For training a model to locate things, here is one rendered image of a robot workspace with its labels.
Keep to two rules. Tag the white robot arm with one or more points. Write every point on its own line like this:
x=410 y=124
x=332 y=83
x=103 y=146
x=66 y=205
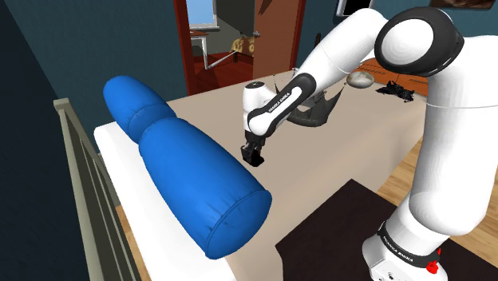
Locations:
x=455 y=155

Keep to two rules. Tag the dark grey crumpled cloth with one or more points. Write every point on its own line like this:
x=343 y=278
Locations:
x=311 y=113

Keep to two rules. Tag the dark robot stand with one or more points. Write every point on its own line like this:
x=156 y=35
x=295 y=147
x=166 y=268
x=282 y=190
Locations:
x=330 y=237

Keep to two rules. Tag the white framed dark wall picture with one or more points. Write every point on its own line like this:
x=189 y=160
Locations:
x=356 y=6

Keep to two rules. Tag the grey round bowl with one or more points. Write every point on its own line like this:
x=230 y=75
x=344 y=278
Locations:
x=360 y=79

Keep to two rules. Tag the bed with beige cover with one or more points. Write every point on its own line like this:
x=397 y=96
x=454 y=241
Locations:
x=330 y=155

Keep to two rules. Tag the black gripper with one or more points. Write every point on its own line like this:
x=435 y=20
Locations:
x=253 y=151

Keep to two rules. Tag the small blue bolster pillow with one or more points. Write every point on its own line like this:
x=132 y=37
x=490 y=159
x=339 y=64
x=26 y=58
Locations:
x=132 y=101

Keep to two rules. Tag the large blue bolster pillow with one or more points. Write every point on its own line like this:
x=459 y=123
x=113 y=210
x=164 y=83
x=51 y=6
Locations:
x=202 y=183

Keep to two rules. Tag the black crumpled object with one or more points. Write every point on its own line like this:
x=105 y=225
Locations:
x=397 y=91

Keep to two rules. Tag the brown door with red frame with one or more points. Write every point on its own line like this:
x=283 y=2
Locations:
x=276 y=39

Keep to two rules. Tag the brown wall picture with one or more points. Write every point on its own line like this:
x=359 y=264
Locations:
x=463 y=3

